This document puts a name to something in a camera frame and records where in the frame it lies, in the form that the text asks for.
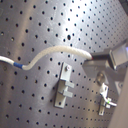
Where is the white braided cable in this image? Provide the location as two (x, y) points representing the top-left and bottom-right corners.
(0, 45), (92, 71)

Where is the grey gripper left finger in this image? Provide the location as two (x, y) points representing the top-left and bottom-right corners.
(82, 60), (126, 85)

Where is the metal cable clip left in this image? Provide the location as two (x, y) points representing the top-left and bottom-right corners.
(54, 63), (74, 108)

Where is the metal cable clip right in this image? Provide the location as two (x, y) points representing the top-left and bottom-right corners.
(98, 83), (117, 116)

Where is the metal cable clip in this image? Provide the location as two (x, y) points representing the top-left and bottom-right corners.
(98, 83), (117, 116)
(54, 63), (74, 108)

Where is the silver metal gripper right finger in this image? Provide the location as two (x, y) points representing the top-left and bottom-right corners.
(92, 39), (128, 70)

